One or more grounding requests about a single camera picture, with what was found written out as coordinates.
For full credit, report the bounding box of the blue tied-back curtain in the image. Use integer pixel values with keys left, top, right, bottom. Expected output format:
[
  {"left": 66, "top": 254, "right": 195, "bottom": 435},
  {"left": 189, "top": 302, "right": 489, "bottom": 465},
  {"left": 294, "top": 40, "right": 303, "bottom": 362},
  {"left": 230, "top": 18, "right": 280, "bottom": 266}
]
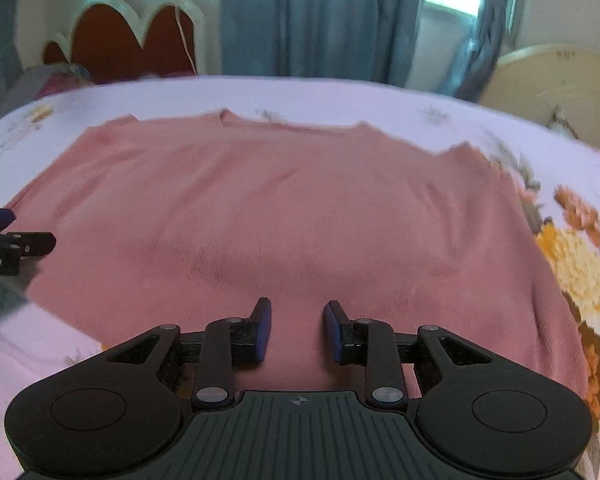
[{"left": 436, "top": 0, "right": 532, "bottom": 104}]

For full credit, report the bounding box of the bed with floral sheet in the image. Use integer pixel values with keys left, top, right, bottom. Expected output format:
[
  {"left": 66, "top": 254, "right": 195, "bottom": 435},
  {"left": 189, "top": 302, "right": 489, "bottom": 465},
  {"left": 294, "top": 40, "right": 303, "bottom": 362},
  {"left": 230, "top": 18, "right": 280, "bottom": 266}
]
[{"left": 0, "top": 74, "right": 600, "bottom": 480}]

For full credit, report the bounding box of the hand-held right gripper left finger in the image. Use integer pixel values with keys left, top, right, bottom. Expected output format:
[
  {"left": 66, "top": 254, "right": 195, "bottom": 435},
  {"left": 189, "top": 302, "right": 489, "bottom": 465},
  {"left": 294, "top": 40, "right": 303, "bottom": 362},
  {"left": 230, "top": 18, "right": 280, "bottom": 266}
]
[{"left": 102, "top": 297, "right": 273, "bottom": 411}]

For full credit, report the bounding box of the pile of clothes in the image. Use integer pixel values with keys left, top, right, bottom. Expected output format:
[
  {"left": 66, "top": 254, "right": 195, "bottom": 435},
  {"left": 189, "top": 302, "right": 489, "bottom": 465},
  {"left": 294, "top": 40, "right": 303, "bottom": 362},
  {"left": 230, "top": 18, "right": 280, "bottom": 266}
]
[{"left": 0, "top": 62, "right": 94, "bottom": 107}]

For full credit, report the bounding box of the white hanging cable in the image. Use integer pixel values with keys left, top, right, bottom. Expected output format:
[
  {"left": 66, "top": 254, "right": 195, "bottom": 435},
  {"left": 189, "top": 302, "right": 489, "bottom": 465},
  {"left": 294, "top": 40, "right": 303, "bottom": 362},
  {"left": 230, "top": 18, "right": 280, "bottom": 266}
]
[{"left": 172, "top": 4, "right": 202, "bottom": 79}]

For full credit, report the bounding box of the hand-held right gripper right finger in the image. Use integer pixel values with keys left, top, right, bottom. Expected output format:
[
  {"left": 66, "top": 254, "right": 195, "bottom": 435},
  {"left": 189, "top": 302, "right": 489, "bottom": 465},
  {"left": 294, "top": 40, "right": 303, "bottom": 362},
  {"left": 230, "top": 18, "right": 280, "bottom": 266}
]
[{"left": 322, "top": 300, "right": 493, "bottom": 408}]

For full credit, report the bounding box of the cream round headboard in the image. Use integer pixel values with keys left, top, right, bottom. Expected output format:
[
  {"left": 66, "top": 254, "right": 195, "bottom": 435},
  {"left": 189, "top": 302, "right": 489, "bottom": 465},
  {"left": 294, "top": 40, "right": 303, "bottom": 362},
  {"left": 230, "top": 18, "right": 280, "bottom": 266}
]
[{"left": 479, "top": 43, "right": 600, "bottom": 157}]

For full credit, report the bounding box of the red scalloped headboard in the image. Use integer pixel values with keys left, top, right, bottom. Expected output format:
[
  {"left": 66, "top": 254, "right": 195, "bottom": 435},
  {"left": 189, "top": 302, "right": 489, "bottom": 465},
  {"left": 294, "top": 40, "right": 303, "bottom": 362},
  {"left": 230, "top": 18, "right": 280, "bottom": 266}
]
[{"left": 42, "top": 0, "right": 207, "bottom": 87}]

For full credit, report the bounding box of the blue patterned curtain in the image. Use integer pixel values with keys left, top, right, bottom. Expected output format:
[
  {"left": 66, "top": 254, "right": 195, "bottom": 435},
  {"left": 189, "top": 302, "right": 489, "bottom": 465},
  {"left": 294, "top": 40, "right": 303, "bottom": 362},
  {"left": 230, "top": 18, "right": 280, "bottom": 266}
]
[{"left": 217, "top": 0, "right": 429, "bottom": 89}]

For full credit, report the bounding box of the pink long-sleeved sweater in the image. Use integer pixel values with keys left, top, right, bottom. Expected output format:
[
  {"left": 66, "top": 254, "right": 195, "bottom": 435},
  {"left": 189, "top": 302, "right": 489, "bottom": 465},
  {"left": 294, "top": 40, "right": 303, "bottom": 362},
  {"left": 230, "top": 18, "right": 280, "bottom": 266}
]
[{"left": 2, "top": 108, "right": 594, "bottom": 397}]

